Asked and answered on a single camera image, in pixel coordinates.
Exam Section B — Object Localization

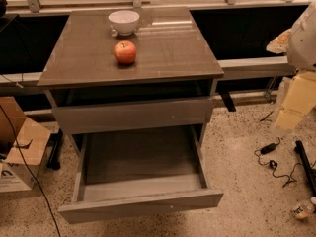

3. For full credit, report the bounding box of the white ceramic bowl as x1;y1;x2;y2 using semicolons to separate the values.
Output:
108;10;140;36

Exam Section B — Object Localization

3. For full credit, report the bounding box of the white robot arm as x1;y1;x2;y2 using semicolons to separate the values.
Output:
266;2;316;137

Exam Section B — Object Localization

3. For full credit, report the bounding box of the grey drawer cabinet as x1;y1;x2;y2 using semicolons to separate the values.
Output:
39;7;223;149

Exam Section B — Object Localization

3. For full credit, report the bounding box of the black stand leg right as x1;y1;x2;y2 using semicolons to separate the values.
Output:
294;140;316;197

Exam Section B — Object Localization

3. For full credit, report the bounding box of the plastic bottle on floor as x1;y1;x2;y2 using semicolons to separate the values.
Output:
292;197;316;220

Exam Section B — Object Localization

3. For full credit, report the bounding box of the black power adapter with cable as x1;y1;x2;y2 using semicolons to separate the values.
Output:
254;138;299;188

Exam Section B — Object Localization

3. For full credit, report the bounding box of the black table leg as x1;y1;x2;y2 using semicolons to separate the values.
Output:
220;92;236;112

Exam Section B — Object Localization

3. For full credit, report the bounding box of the closed grey top drawer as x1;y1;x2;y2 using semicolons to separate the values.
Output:
52;98;213;134

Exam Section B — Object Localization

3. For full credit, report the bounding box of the red apple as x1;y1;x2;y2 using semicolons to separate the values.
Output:
114;40;136;64

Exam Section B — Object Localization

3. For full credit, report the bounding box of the open grey middle drawer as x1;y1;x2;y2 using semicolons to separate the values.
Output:
59;125;223;223

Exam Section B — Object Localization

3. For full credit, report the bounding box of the brown cardboard box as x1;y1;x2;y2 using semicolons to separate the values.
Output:
0;97;50;193

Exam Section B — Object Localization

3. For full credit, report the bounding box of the black stand leg left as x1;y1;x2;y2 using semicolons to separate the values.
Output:
46;130;63;170

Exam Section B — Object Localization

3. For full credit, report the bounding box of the black stand leg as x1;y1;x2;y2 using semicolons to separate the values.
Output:
294;140;316;197
46;130;63;170

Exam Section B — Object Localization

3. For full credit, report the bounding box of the black floor cable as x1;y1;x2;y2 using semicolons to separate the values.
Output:
0;104;62;237

